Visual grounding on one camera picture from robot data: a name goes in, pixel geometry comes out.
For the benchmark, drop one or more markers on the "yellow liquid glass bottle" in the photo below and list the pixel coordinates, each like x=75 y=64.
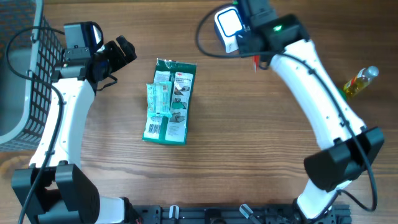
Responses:
x=360 y=81

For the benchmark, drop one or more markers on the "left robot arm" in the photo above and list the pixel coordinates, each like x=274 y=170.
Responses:
x=54 y=189

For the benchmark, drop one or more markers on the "green gloves package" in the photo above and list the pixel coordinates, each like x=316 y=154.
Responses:
x=173 y=130

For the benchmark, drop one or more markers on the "light green wipes pack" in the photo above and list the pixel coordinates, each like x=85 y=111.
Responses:
x=159 y=99

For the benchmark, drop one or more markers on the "white barcode scanner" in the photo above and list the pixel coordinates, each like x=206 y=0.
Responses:
x=227 y=24

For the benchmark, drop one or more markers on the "grey plastic mesh basket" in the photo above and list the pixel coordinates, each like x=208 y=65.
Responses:
x=29 y=50

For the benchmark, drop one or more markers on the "red white stick sachet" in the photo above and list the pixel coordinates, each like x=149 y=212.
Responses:
x=255 y=60

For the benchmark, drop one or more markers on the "green white round can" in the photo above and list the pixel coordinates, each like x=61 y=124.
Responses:
x=342 y=93

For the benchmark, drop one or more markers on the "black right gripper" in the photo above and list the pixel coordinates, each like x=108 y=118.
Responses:
x=242 y=40

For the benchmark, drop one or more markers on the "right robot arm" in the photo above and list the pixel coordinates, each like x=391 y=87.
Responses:
x=347 y=146

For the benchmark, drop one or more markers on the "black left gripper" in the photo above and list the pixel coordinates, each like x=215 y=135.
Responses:
x=120 y=60

